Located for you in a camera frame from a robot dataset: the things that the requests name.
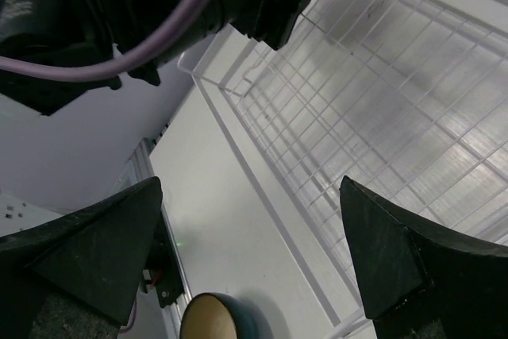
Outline white wire dish rack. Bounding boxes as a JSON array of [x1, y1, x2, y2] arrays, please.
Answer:
[[189, 0, 507, 338]]

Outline tan bowl dark rim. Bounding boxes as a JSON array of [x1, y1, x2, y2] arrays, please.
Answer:
[[179, 292, 274, 339]]

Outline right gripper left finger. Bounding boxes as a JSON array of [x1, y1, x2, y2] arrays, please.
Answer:
[[1, 177, 163, 338]]

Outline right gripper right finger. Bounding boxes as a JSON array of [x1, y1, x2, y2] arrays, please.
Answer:
[[340, 176, 507, 338]]

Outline aluminium rail frame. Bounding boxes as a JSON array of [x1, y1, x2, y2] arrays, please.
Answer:
[[108, 138, 191, 338]]

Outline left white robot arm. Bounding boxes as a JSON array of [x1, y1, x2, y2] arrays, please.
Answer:
[[1, 0, 311, 86]]

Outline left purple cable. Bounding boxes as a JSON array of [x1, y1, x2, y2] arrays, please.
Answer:
[[0, 0, 233, 83]]

